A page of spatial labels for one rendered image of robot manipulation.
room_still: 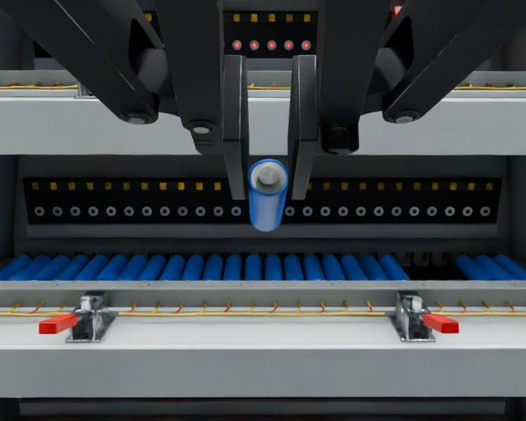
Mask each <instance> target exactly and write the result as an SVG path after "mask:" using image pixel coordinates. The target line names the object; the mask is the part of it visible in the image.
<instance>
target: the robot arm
mask: <svg viewBox="0 0 526 421"><path fill-rule="evenodd" d="M391 3H392V0H319V9H318V26H317V43H316V55H298V56H293V60H292V73H291V97H290V110H289V123H288V135H287V153H288V200H304V199H305V197H306V190H307V186H308V182H309V179H310V175H311V168H312V165H313V161H314V157H315V155H349V154H351V153H354V152H356V151H357V150H359V127H358V123H359V120H360V117H361V116H362V115H364V114H370V113H373V112H379V111H382V117H383V119H384V120H385V121H387V122H389V123H394V124H406V123H410V122H412V121H415V120H417V119H420V118H421V117H423V116H424V115H425V114H426V113H427V112H428V111H429V110H430V109H432V108H433V107H434V106H435V105H436V104H437V103H438V102H440V101H441V100H442V99H443V98H444V97H445V96H446V95H448V94H449V93H450V92H451V91H452V90H453V89H455V88H456V87H457V86H458V85H459V84H460V83H461V82H462V81H463V80H464V79H465V78H466V77H467V76H468V75H470V74H471V73H472V72H473V71H474V70H475V69H476V68H478V67H479V66H480V65H481V64H482V63H483V62H484V61H486V60H487V59H488V58H489V57H490V56H491V55H492V54H494V53H495V52H496V51H497V50H498V49H499V48H501V47H502V46H503V45H504V44H505V43H506V42H507V41H508V40H509V39H510V38H511V37H512V36H513V35H514V34H516V33H517V32H518V31H519V30H520V29H521V28H522V27H524V26H525V25H526V0H406V1H405V3H404V4H403V5H402V7H401V8H400V10H399V11H398V13H397V15H396V16H395V18H394V19H393V20H392V22H391V23H390V25H389V26H388V28H387V30H386V31H385V33H383V31H384V28H385V25H386V21H387V16H388V13H389V10H390V7H391ZM154 5H155V8H156V12H157V16H158V19H159V26H160V31H161V34H162V39H163V42H164V49H165V51H163V44H162V42H161V40H160V39H159V37H158V35H157V34H156V32H155V31H154V29H153V28H152V26H151V25H150V23H149V21H148V19H147V18H146V17H145V15H144V14H143V12H142V10H141V9H140V7H139V5H138V4H137V2H136V1H135V0H0V8H1V9H2V10H3V11H4V12H5V13H6V14H7V15H8V16H9V17H10V18H11V19H12V20H13V21H14V22H15V23H16V24H17V25H18V26H20V27H21V28H22V29H23V30H24V31H25V32H26V33H27V34H28V35H29V36H30V37H32V38H33V39H34V40H35V41H36V42H37V43H38V44H39V45H40V46H41V47H42V48H44V49H45V50H46V51H47V52H48V53H49V54H50V55H51V56H52V57H53V58H54V59H56V60H57V61H58V62H59V63H60V64H61V65H62V66H63V67H64V68H65V69H66V70H68V71H69V72H70V73H71V74H72V75H73V76H74V77H75V78H76V79H77V80H78V81H79V82H80V83H81V84H82V85H83V86H84V87H85V88H86V89H87V90H88V91H90V92H91V93H92V94H93V95H94V96H95V97H96V98H97V99H98V100H99V101H100V102H102V103H103V104H104V105H105V106H106V107H107V108H108V109H109V110H110V111H111V112H112V113H114V114H115V115H116V116H117V117H118V118H119V119H121V120H123V121H125V122H128V123H131V124H152V123H154V122H155V121H156V120H157V119H158V117H159V112H160V113H165V114H172V115H175V116H178V117H180V119H181V124H182V125H183V127H184V128H185V129H187V130H189V131H190V133H191V136H192V139H193V141H194V144H195V148H196V150H197V151H198V152H200V153H201V154H202V155H224V156H225V164H226V169H227V174H228V178H229V182H230V191H231V196H232V199H233V200H249V153H250V131H249V107H248V83H247V58H246V56H241V55H225V56H224V34H223V0H154Z"/></svg>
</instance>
